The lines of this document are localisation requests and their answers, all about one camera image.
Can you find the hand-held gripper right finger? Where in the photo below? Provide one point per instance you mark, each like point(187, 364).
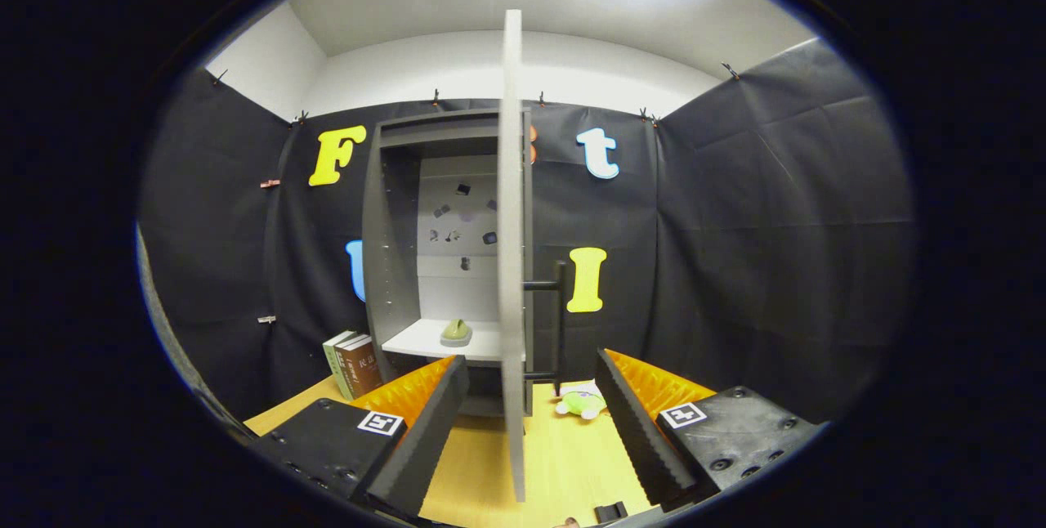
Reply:
point(633, 430)

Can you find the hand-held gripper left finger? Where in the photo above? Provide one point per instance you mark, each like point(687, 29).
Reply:
point(425, 438)

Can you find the green item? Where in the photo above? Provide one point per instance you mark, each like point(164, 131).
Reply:
point(456, 333)

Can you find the green plush toy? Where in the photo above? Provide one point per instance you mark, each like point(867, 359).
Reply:
point(582, 403)

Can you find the white cabinet shelf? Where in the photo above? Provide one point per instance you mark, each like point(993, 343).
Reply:
point(425, 342)

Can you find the grey cabinet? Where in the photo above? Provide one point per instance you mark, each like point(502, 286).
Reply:
point(392, 266)

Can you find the black backdrop cloth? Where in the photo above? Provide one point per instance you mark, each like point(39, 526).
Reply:
point(735, 225)

